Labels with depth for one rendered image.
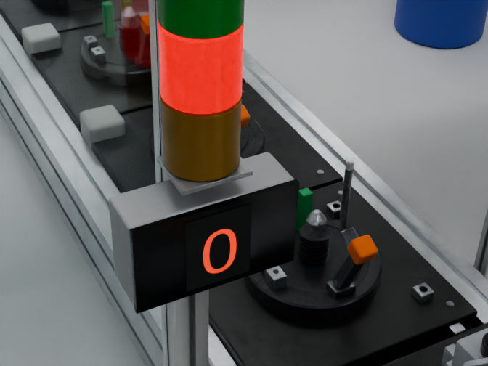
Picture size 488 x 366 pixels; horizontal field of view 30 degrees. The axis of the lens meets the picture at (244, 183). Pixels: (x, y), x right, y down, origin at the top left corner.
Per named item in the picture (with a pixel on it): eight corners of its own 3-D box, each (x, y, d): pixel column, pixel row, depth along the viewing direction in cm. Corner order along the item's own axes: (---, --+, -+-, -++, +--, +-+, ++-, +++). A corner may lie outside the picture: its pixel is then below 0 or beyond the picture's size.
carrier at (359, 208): (475, 325, 91) (499, 229, 83) (263, 412, 82) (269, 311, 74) (343, 192, 108) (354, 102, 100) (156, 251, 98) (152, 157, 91)
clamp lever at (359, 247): (354, 288, 88) (380, 250, 82) (337, 295, 87) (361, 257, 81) (337, 257, 89) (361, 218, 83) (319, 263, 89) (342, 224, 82)
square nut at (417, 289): (433, 298, 91) (434, 291, 90) (420, 303, 90) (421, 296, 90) (423, 289, 92) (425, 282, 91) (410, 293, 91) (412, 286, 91)
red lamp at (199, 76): (256, 103, 55) (259, 30, 52) (181, 123, 53) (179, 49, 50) (219, 66, 59) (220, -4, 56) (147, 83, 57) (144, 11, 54)
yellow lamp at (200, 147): (253, 170, 58) (255, 104, 55) (182, 190, 56) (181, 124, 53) (218, 130, 62) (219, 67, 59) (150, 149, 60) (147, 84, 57)
